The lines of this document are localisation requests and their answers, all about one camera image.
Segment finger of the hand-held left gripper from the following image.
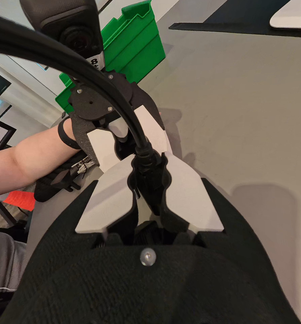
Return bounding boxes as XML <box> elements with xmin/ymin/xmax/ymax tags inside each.
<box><xmin>133</xmin><ymin>104</ymin><xmax>169</xmax><ymax>155</ymax></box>
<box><xmin>86</xmin><ymin>128</ymin><xmax>131</xmax><ymax>175</ymax></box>

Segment flat square power plug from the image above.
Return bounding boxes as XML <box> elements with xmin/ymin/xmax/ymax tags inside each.
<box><xmin>50</xmin><ymin>168</ymin><xmax>81</xmax><ymax>191</ymax></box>

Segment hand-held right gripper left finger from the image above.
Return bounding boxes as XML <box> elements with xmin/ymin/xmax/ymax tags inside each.
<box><xmin>75</xmin><ymin>154</ymin><xmax>141</xmax><ymax>237</ymax></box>

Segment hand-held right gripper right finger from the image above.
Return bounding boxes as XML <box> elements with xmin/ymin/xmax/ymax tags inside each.
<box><xmin>161</xmin><ymin>152</ymin><xmax>224</xmax><ymax>237</ymax></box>

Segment black bumpy wrist rest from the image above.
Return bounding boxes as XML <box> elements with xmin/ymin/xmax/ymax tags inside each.
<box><xmin>34</xmin><ymin>151</ymin><xmax>101</xmax><ymax>202</ymax></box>

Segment person's grey clothing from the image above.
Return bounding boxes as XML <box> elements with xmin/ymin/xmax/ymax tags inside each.
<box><xmin>0</xmin><ymin>226</ymin><xmax>33</xmax><ymax>308</ymax></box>

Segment green plastic bin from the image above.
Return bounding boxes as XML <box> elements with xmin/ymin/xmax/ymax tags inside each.
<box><xmin>55</xmin><ymin>0</ymin><xmax>166</xmax><ymax>114</ymax></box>

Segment person's left forearm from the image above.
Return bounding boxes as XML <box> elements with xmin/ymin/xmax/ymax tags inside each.
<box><xmin>0</xmin><ymin>128</ymin><xmax>76</xmax><ymax>199</ymax></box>

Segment black power plug cord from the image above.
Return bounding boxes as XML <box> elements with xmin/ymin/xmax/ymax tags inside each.
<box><xmin>0</xmin><ymin>12</ymin><xmax>167</xmax><ymax>216</ymax></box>

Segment black wristband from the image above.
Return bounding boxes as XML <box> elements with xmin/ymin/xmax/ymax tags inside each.
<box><xmin>58</xmin><ymin>118</ymin><xmax>82</xmax><ymax>150</ymax></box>

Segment red object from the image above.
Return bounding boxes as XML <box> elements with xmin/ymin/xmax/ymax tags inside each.
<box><xmin>0</xmin><ymin>190</ymin><xmax>36</xmax><ymax>211</ymax></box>

